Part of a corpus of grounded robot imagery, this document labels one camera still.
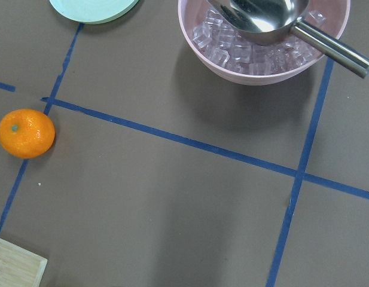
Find orange mandarin fruit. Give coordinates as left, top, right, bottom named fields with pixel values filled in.
left=0, top=108, right=56, bottom=159

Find light green plate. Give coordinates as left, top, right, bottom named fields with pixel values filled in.
left=49, top=0, right=139, bottom=25

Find clear ice cubes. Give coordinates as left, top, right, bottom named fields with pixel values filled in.
left=192, top=8, right=321, bottom=76

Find metal ice scoop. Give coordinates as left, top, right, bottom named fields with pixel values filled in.
left=208, top=1, right=369, bottom=78

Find pink bowl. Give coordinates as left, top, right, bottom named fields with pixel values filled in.
left=178, top=0, right=351, bottom=86

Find bamboo cutting board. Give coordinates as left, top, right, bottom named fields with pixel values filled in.
left=0, top=238, right=47, bottom=286

